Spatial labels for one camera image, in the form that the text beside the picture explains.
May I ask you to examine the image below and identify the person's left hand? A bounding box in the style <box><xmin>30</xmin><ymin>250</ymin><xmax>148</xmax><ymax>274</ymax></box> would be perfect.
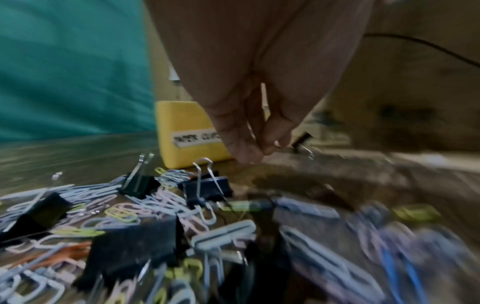
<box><xmin>144</xmin><ymin>0</ymin><xmax>376</xmax><ymax>165</ymax></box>

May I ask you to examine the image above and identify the single black binder clip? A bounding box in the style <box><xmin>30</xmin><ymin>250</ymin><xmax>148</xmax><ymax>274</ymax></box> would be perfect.
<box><xmin>290</xmin><ymin>132</ymin><xmax>324</xmax><ymax>160</ymax></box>

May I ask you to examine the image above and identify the yellow divided sorting bin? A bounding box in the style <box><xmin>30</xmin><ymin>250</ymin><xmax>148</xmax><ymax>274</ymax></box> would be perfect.
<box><xmin>155</xmin><ymin>100</ymin><xmax>236</xmax><ymax>169</ymax></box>

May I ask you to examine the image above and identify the pile of coloured paper clips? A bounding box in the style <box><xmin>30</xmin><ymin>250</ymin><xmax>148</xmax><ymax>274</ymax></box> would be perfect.
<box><xmin>0</xmin><ymin>167</ymin><xmax>480</xmax><ymax>304</ymax></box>

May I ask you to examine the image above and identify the group of black binder clips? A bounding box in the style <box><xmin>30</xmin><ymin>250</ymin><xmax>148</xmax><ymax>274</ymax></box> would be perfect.
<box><xmin>0</xmin><ymin>153</ymin><xmax>234</xmax><ymax>294</ymax></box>

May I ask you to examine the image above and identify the wooden table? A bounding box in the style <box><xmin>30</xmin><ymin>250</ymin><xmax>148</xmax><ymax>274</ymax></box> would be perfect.
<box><xmin>0</xmin><ymin>130</ymin><xmax>480</xmax><ymax>304</ymax></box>

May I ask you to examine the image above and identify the teal curtain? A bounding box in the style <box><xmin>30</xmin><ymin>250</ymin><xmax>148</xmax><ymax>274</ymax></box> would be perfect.
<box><xmin>0</xmin><ymin>0</ymin><xmax>159</xmax><ymax>142</ymax></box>

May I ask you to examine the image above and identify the black cable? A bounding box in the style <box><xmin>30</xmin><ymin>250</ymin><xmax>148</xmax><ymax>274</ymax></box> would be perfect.
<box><xmin>363</xmin><ymin>33</ymin><xmax>480</xmax><ymax>68</ymax></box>

